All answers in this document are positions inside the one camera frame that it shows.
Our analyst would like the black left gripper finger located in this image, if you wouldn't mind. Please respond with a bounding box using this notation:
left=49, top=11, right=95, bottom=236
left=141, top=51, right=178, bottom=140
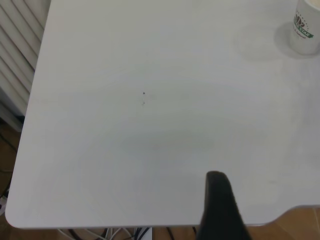
left=196, top=171, right=252, bottom=240

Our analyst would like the white paper coffee cup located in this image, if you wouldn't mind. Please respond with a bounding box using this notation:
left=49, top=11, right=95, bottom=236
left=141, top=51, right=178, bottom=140
left=289, top=0, right=320, bottom=56

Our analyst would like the white slatted panel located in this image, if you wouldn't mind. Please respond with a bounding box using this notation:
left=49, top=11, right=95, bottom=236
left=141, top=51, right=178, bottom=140
left=0, top=0, right=52, bottom=132

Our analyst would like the white cable bundle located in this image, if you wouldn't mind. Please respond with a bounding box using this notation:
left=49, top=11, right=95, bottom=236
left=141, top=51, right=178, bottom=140
left=56, top=226, right=153, bottom=240

